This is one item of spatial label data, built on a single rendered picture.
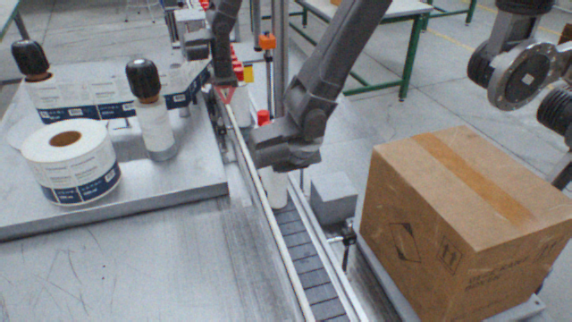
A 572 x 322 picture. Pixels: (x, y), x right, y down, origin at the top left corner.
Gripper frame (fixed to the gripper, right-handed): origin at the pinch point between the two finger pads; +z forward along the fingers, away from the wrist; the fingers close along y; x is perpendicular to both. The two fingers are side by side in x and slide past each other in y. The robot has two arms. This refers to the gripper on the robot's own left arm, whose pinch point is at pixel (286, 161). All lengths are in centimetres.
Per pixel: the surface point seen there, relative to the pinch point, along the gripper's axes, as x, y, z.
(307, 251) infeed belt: 20.5, -1.4, 7.2
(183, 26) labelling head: -70, 13, 54
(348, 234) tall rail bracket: 18.7, -8.5, -2.9
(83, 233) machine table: 3, 50, 29
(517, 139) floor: -11, -212, 150
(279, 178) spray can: 2.1, 0.5, 8.8
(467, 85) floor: -75, -236, 205
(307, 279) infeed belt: 25.9, 1.0, 2.6
